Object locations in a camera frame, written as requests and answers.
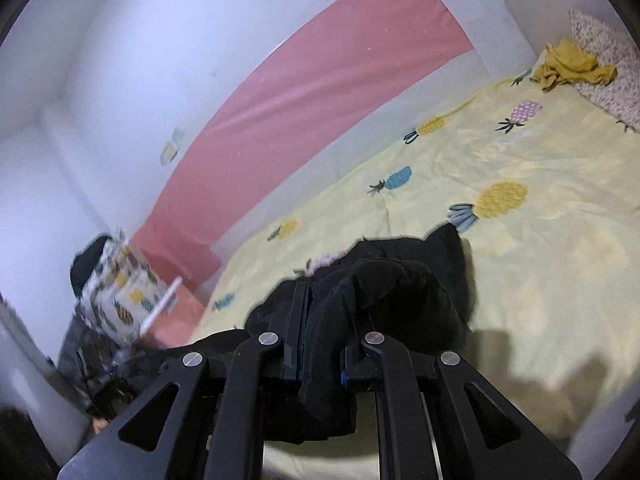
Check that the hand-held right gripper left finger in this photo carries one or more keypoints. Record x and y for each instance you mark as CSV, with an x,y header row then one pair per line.
x,y
295,350

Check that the floral fleece blanket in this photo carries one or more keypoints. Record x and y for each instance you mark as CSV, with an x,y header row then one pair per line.
x,y
607,75

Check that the torn wall sticker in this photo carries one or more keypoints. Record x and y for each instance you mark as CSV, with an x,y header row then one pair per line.
x,y
172,147

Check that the mustard yellow cloth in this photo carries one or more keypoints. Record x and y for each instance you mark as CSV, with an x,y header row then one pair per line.
x,y
570,65

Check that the pineapple print fabric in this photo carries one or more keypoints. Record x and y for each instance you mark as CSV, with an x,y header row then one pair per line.
x,y
122,290

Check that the yellow pineapple print bedsheet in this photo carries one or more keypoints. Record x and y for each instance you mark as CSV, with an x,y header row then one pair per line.
x,y
525,240

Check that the black puffer jacket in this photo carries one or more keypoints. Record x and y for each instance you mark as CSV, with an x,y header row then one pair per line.
x,y
390,290

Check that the white bed side board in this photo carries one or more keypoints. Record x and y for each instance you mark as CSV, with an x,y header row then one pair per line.
x,y
360,160

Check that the white headboard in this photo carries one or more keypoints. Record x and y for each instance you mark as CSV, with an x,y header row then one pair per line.
x,y
545,5

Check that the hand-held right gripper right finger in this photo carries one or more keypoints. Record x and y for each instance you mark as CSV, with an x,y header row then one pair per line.
x,y
352,360

